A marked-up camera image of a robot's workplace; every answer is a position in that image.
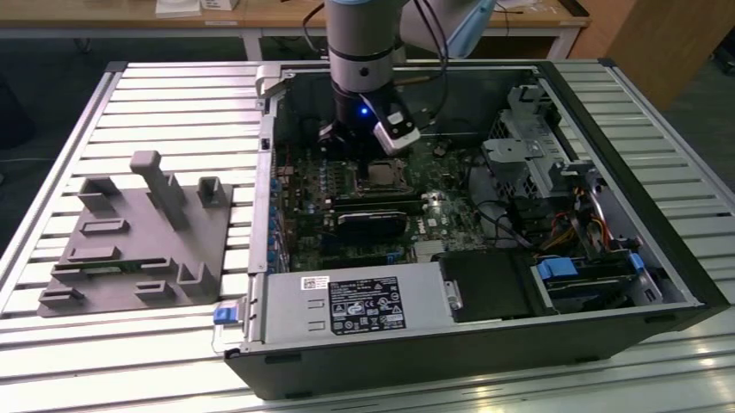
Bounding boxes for silver chipset heat sink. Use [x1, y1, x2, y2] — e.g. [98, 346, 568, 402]
[410, 239, 448, 262]

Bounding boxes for hard disk in blue carrier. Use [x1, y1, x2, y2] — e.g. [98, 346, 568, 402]
[530, 256, 638, 313]

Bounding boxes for green motherboard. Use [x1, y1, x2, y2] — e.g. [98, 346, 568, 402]
[268, 128, 506, 276]

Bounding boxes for silver CPU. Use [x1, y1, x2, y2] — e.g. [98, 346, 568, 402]
[368, 162, 400, 183]

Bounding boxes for perforated metal disk bay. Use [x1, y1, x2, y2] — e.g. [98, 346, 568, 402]
[480, 83, 598, 201]

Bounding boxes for blue case latch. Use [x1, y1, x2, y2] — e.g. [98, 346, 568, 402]
[210, 302, 244, 327]

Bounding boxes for black PC case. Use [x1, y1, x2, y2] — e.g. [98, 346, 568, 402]
[222, 59, 730, 400]

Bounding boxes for black graphics card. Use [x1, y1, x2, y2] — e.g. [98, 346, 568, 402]
[334, 209, 408, 241]

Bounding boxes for wooden desk white frame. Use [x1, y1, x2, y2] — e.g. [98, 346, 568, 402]
[0, 0, 592, 61]

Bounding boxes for green RAM stick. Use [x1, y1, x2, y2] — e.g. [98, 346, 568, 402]
[70, 260, 143, 274]

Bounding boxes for black RAM stick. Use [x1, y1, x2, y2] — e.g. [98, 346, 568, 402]
[332, 194, 429, 205]

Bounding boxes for wooden cabinet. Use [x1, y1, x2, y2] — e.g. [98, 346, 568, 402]
[570, 0, 735, 111]

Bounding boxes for grey parts rack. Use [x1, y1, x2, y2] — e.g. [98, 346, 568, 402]
[34, 150, 234, 318]

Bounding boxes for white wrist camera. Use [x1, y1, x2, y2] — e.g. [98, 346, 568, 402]
[360, 92, 422, 156]

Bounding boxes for silver power supply with label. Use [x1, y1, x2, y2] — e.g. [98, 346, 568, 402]
[260, 262, 460, 345]

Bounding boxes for thick black cable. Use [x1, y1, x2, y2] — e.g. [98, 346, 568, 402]
[473, 200, 534, 250]

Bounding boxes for CPU socket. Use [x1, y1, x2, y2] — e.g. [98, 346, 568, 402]
[352, 157, 414, 194]

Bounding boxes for yellow orange wire bundle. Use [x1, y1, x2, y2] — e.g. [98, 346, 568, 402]
[536, 213, 610, 253]

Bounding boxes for black plastic drive shroud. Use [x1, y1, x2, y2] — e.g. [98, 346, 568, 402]
[436, 250, 546, 324]

